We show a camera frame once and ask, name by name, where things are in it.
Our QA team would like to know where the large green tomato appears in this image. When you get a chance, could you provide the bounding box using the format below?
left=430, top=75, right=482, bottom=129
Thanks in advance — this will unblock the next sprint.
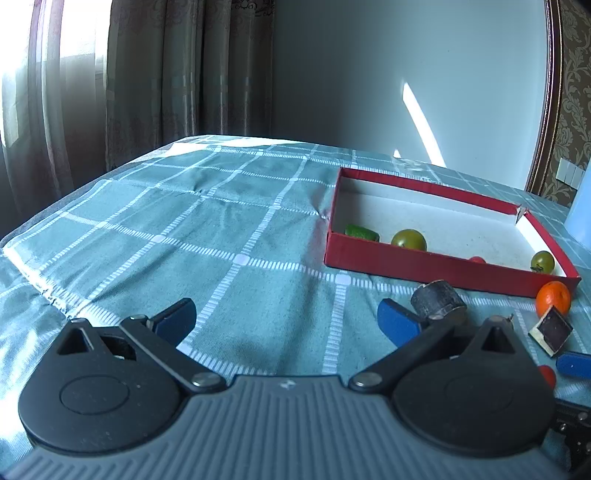
left=390, top=229, right=428, bottom=252

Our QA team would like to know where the small green tomato with stem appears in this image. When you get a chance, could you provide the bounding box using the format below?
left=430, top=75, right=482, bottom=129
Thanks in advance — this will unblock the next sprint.
left=530, top=250, right=556, bottom=274

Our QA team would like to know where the brown patterned curtain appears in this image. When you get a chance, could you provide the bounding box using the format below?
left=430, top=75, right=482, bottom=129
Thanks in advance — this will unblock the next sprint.
left=105, top=0, right=276, bottom=174

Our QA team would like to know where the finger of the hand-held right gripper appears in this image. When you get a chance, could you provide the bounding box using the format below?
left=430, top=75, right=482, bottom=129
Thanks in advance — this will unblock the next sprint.
left=555, top=351, right=591, bottom=377

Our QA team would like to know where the red cardboard box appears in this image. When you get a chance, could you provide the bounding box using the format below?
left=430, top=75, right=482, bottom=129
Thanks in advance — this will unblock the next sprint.
left=324, top=167, right=581, bottom=298

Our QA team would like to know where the sheer pale curtain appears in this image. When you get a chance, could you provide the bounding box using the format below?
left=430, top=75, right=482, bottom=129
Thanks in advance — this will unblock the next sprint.
left=0, top=0, right=114, bottom=243

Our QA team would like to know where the dark cylindrical sugarcane piece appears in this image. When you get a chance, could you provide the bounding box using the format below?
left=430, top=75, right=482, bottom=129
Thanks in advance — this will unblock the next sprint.
left=410, top=280, right=468, bottom=325

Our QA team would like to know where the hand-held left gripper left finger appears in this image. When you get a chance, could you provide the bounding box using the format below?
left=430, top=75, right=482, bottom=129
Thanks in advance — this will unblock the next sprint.
left=55, top=298, right=228, bottom=396

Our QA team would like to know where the white wall switch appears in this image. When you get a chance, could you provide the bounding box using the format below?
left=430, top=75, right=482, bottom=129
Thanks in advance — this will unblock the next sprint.
left=556, top=158, right=587, bottom=188

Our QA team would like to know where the dark square block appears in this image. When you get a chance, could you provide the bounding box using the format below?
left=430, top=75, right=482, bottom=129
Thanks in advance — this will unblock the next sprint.
left=528, top=306, right=574, bottom=356

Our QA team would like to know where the green cucumber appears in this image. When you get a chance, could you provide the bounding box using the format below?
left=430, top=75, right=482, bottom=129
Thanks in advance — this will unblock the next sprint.
left=344, top=224, right=380, bottom=243

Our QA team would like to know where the orange tangerine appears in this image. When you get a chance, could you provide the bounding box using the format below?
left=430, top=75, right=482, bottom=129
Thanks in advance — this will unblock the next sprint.
left=536, top=281, right=572, bottom=318

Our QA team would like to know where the light blue object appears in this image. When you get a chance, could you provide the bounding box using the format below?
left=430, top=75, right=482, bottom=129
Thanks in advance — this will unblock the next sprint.
left=566, top=170, right=591, bottom=246

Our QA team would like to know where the brown wooden door frame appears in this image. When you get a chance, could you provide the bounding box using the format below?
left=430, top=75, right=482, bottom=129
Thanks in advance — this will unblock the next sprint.
left=524, top=0, right=567, bottom=195

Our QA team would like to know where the teal checked tablecloth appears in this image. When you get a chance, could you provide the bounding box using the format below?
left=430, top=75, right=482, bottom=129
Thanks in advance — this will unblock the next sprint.
left=0, top=134, right=591, bottom=480

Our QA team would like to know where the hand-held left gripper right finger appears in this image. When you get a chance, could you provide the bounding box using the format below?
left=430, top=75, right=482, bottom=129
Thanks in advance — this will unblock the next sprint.
left=348, top=298, right=533, bottom=396

